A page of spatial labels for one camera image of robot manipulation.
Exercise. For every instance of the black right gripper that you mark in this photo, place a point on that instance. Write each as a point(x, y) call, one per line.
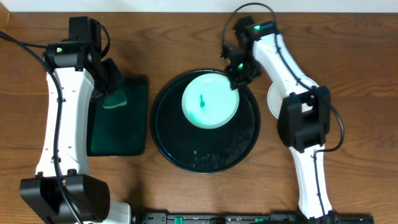
point(238, 79)

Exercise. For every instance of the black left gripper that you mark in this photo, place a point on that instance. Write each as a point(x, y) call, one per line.
point(112, 79)

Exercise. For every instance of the green sponge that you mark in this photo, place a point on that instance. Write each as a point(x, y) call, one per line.
point(114, 100)

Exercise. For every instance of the white plate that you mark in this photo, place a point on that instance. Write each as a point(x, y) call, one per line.
point(276, 95)

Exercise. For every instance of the light green plate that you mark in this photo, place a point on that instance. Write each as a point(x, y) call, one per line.
point(208, 102)

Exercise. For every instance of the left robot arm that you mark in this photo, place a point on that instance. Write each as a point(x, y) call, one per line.
point(63, 191)

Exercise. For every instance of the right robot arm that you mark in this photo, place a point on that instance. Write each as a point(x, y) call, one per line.
point(298, 103)

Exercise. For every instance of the rectangular black tray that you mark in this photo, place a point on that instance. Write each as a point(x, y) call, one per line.
point(120, 131)

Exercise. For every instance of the round black tray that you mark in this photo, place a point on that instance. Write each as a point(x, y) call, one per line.
point(202, 150)

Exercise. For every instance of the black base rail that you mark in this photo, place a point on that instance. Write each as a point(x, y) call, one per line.
point(275, 218)

